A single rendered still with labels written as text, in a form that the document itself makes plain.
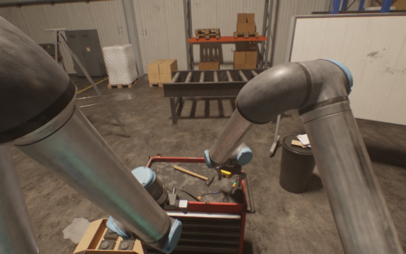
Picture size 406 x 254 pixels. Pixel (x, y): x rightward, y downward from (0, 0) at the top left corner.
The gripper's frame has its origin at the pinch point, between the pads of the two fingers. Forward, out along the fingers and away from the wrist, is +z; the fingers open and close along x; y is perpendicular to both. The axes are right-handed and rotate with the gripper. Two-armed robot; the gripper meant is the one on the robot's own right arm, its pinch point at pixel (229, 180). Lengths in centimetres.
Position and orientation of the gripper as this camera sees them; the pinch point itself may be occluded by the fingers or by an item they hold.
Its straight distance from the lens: 131.7
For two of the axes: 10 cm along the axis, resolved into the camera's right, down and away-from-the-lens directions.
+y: -4.7, 4.1, -7.8
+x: 8.8, 1.9, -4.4
